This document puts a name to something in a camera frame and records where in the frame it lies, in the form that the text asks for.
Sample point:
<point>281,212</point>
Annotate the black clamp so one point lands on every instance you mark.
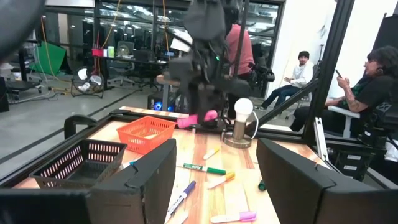
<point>77,119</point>

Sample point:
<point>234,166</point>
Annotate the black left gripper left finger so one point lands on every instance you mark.
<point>146,186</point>

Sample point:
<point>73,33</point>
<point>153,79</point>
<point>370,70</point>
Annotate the green screen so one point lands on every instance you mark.
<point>53,57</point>

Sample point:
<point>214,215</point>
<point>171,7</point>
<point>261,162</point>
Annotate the white chair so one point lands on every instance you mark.
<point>345,119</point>

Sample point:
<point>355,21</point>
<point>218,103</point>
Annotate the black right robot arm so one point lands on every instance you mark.
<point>205,18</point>

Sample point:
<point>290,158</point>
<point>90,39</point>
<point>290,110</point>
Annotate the white bracket strip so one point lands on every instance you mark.
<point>320,138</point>

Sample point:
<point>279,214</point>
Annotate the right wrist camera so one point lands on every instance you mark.
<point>186,70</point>

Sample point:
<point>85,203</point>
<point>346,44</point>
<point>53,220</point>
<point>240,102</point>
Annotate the computer tower blue light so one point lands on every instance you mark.
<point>161,105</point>

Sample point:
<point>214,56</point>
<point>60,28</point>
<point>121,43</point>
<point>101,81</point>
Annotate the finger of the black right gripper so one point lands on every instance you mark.
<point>216,107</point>
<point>196,107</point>

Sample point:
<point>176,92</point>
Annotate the yellow-capped white thin marker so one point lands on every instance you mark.
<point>211,153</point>

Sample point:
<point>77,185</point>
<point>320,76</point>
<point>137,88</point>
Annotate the pink-capped white thin marker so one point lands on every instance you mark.
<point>233,217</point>

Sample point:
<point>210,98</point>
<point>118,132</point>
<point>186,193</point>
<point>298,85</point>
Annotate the black case with labels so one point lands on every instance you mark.
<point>351,161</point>

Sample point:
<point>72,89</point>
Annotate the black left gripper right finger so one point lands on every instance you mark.
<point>289,186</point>

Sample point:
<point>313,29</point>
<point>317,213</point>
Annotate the black camera on tripod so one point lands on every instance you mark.
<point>262,74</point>

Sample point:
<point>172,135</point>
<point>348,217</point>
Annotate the brass lamp with white bulb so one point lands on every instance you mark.
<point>243,109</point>

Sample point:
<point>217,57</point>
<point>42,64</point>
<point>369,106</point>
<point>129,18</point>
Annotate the orange-capped white thin marker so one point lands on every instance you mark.
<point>222,180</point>

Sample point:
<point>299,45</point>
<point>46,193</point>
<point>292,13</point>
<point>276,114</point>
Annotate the black slotted plastic basket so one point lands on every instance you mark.
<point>77,168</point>

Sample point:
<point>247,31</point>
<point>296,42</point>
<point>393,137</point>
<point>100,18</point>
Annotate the purple-capped white thin marker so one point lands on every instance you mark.
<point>182,197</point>

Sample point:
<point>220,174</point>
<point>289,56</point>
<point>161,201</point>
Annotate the green thin marker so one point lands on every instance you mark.
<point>203,168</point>

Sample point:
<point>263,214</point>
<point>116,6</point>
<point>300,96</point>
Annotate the floor fan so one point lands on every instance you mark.
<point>83,74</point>

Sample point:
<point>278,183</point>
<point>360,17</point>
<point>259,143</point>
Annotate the person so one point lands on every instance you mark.
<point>301,74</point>
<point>373,90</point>
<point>241,46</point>

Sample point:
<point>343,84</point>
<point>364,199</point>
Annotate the teal Expo marker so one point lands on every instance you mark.
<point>132,162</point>

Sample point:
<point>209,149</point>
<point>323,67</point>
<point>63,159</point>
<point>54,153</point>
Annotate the pink highlighter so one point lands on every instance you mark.
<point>192,120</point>

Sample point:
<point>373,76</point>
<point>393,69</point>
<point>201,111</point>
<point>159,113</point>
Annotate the orange slotted plastic basket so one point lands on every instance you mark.
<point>143,137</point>

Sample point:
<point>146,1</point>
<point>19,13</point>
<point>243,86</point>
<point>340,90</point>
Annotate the dark green Expo marker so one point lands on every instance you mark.
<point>262,185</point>

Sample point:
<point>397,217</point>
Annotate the smartphone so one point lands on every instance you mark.
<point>338,73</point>

